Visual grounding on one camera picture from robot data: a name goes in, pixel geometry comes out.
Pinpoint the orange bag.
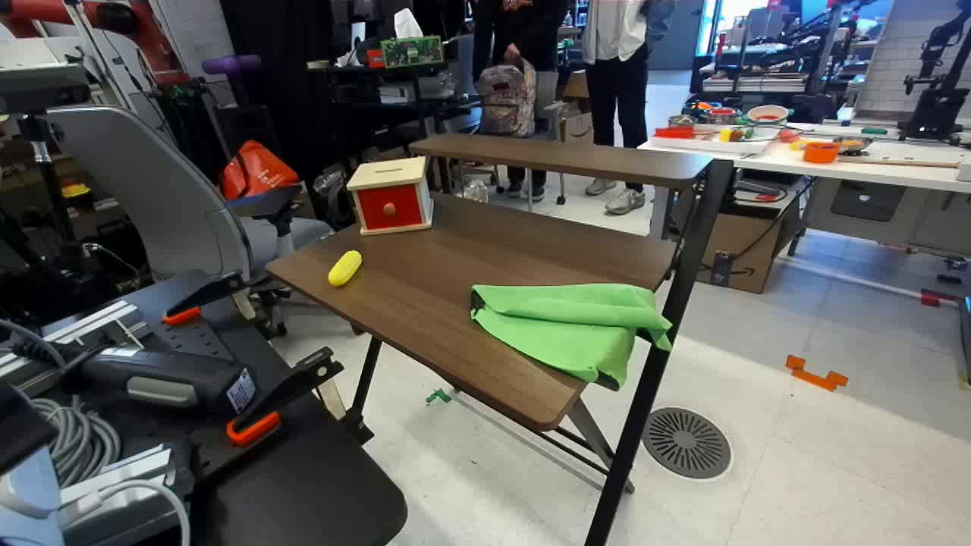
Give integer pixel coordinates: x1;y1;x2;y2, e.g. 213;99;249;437
223;141;302;201

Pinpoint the yellow oval object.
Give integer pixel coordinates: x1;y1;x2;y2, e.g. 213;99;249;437
327;248;363;288

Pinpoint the orange cup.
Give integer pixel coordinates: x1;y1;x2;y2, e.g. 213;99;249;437
805;144;842;164

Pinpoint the cardboard box under table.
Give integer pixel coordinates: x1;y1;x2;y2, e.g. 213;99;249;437
699;210;798;294

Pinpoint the grey coiled cable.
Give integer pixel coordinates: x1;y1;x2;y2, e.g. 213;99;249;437
28;392;124;493

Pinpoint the black clamp rear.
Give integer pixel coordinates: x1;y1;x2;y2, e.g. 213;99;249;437
161;272;245;329

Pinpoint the black clamp orange tip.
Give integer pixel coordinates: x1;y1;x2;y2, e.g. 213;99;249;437
226;350;342;448

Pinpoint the dark wooden desk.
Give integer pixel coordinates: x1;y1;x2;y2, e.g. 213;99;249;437
264;130;738;546

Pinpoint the red chest drawer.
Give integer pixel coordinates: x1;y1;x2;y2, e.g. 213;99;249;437
357;185;426;230

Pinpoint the grey office chair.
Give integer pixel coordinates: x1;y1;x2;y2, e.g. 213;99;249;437
44;107;330;336

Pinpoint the orange floor bracket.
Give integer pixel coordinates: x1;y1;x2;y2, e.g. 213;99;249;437
785;356;850;392

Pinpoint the person in dark clothes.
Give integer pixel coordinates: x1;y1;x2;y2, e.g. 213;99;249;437
472;0;572;201

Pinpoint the white work table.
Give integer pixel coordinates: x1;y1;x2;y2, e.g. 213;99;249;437
646;126;971;254

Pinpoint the green circuit board box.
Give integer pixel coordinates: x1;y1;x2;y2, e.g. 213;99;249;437
383;37;442;67

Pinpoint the patterned backpack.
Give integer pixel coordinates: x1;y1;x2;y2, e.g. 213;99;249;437
477;60;538;138

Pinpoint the round floor drain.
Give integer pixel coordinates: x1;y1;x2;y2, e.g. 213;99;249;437
645;408;731;481

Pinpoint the person in white shirt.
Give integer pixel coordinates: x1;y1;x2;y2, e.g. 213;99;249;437
579;0;654;220

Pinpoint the green cloth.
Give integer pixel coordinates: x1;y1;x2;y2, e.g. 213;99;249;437
472;283;675;392

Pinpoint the small wooden chest box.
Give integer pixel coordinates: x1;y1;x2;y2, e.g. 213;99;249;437
349;157;433;234

